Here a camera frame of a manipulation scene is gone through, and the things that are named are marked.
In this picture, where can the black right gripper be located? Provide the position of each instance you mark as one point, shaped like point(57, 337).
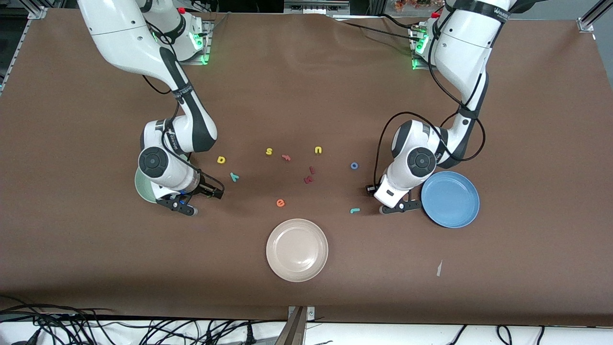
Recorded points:
point(207, 188)

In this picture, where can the teal foam letter y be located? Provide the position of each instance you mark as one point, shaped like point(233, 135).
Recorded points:
point(233, 177)

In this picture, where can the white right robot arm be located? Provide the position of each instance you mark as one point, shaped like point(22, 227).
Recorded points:
point(124, 38)

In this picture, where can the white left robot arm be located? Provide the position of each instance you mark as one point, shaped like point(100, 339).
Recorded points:
point(464, 48)

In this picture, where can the green plate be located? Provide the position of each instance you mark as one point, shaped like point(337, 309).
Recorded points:
point(142, 189)

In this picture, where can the blue plate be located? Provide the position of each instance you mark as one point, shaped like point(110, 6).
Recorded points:
point(452, 199)

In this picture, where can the beige plate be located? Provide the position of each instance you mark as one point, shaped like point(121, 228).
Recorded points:
point(297, 250)

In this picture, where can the grey tape scrap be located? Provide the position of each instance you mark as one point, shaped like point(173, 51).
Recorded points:
point(439, 269)

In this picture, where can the orange artificial flowers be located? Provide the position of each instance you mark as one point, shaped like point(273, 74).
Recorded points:
point(412, 4)

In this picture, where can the silver bracket plate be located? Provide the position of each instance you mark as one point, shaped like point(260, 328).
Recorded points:
point(311, 314)

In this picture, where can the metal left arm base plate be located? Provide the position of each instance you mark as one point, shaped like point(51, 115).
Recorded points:
point(414, 52)

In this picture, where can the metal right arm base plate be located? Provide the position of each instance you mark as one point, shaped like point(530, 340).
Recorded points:
point(207, 43)

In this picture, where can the dark metal mount post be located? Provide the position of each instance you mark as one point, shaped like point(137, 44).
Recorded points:
point(294, 330)

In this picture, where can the aluminium frame profile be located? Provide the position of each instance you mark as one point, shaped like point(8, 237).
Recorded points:
point(36, 9)
point(586, 23)

